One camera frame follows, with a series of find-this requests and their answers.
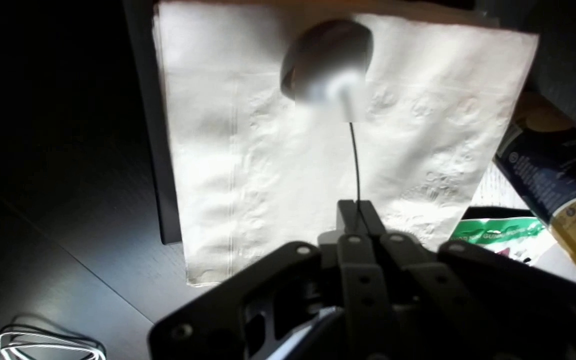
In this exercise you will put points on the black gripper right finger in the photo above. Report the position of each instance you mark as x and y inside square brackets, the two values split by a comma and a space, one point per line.
[441, 317]

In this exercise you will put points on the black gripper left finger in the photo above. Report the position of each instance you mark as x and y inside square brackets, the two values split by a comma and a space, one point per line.
[367, 307]

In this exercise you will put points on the silver metal spoon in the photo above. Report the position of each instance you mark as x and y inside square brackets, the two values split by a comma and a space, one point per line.
[324, 64]

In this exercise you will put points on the yellow blue spray bottle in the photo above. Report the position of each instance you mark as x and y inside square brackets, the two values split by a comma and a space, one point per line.
[539, 159]

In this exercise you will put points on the white serviette stack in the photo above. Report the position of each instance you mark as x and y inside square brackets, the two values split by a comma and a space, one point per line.
[254, 169]

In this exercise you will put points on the green packet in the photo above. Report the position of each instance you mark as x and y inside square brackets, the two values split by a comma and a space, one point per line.
[510, 233]

